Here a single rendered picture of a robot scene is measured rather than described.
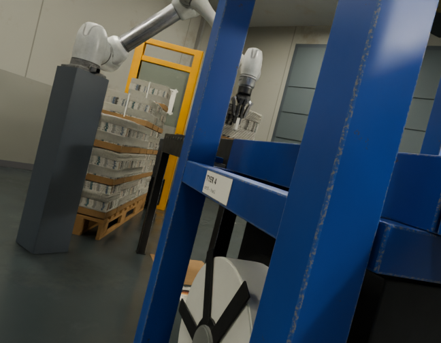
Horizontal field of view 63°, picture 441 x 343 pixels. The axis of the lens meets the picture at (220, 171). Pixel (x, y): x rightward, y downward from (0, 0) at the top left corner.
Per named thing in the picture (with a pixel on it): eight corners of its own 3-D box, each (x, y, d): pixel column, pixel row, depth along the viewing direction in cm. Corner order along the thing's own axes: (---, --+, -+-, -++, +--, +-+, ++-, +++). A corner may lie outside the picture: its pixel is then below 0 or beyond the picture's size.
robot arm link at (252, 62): (258, 76, 187) (258, 82, 200) (265, 47, 187) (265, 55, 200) (238, 71, 188) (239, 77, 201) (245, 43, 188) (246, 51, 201)
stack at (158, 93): (99, 204, 353) (131, 76, 349) (108, 201, 383) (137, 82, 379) (137, 214, 354) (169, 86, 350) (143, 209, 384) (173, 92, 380)
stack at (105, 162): (42, 226, 237) (71, 104, 234) (99, 204, 354) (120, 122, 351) (99, 241, 238) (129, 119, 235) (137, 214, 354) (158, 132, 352)
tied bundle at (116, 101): (99, 115, 291) (106, 87, 290) (111, 119, 320) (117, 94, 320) (145, 126, 291) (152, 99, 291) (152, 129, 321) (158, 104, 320)
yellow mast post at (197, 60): (156, 208, 408) (195, 49, 402) (157, 207, 417) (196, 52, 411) (163, 210, 408) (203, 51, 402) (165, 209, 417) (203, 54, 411)
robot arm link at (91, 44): (64, 54, 190) (74, 14, 190) (81, 64, 208) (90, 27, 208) (92, 61, 189) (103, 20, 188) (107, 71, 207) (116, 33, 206)
